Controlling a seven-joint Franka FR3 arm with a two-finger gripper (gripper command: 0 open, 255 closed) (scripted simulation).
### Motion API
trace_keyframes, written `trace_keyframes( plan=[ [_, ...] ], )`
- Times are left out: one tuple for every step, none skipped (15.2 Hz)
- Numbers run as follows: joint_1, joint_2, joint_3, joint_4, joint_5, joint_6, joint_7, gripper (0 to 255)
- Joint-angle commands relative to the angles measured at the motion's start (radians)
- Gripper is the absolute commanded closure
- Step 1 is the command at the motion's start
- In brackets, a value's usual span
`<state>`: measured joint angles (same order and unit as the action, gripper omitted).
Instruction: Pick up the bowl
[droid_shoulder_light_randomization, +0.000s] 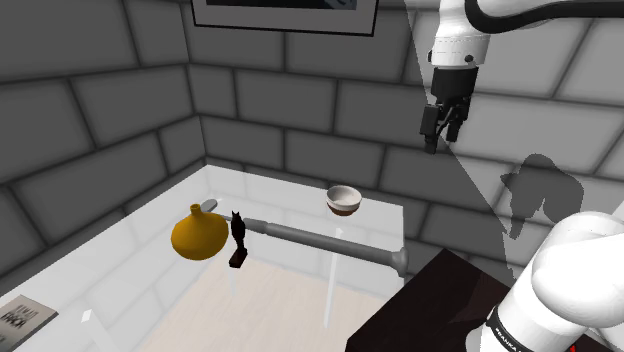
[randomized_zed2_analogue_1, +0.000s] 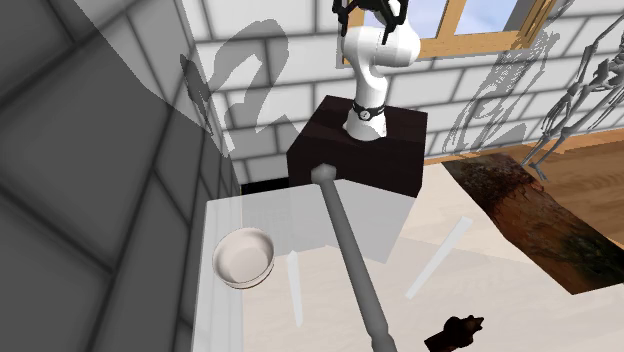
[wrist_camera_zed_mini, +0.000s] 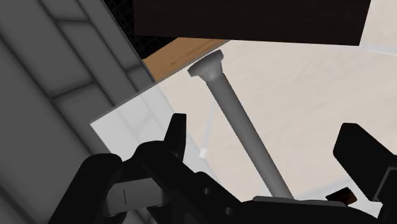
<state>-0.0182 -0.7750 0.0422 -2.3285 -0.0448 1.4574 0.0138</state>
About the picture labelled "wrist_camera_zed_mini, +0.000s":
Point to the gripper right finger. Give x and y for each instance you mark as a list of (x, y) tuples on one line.
[(363, 155)]

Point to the small brown block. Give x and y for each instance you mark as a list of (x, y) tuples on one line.
[(342, 196)]

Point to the grey pole with flared foot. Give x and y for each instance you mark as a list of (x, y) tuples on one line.
[(238, 121)]

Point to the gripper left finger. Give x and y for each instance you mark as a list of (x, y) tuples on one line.
[(173, 186)]

